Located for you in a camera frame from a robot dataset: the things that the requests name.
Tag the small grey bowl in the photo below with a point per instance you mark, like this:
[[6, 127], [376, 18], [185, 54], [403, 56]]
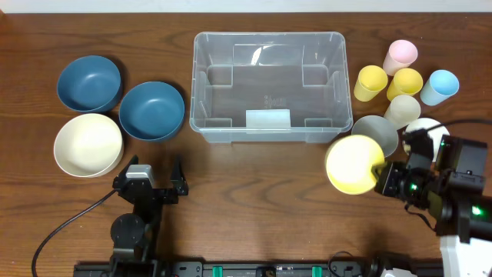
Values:
[[380, 130]]

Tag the cream plastic cup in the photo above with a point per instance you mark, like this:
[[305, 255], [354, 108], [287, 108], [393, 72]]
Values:
[[402, 110]]

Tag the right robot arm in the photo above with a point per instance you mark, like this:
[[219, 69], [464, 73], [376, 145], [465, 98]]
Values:
[[449, 184]]

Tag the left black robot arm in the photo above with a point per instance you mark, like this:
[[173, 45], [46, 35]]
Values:
[[135, 234]]

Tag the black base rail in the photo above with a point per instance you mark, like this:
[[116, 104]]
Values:
[[199, 269]]

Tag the golden yellow plastic cup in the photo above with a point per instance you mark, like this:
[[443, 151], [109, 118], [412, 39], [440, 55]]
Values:
[[406, 81]]

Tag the large cream bowl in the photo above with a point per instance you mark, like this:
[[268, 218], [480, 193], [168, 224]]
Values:
[[88, 146]]

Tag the clear plastic storage bin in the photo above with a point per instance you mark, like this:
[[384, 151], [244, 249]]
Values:
[[270, 87]]

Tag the pink plastic cup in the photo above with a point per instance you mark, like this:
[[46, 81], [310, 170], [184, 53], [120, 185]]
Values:
[[401, 54]]

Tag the light blue plastic cup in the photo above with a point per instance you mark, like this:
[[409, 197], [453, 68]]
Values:
[[441, 85]]

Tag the dark blue bowl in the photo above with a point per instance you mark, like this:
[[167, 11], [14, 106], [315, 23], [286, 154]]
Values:
[[91, 83], [152, 112]]

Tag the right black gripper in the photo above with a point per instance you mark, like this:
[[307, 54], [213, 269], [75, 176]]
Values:
[[390, 186]]

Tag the dark blue bowl far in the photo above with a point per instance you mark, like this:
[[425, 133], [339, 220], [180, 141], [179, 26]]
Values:
[[91, 83]]

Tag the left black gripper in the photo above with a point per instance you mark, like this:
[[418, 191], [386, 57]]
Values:
[[177, 185]]

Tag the light yellow plastic cup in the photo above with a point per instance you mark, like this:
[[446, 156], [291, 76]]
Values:
[[371, 80]]

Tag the small yellow bowl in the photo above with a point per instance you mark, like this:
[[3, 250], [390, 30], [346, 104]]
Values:
[[348, 164]]

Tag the dark blue bowl near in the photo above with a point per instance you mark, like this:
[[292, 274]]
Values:
[[152, 112]]

